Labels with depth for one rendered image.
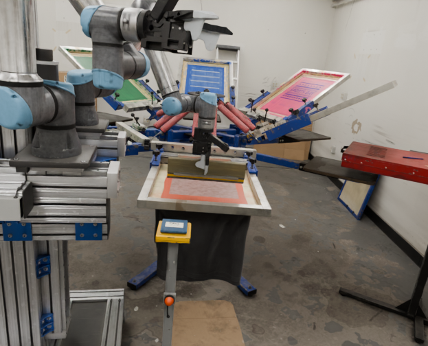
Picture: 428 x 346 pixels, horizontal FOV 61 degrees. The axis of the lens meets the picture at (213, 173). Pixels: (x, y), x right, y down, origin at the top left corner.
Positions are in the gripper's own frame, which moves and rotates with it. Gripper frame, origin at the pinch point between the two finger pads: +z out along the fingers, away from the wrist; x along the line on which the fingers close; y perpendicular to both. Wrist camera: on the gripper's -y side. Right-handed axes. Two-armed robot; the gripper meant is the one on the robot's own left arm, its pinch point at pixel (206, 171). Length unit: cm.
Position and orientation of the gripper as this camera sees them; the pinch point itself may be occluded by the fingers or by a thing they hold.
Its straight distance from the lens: 166.5
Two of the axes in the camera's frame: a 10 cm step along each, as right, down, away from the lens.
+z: -1.0, 9.4, 3.1
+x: 0.4, 3.2, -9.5
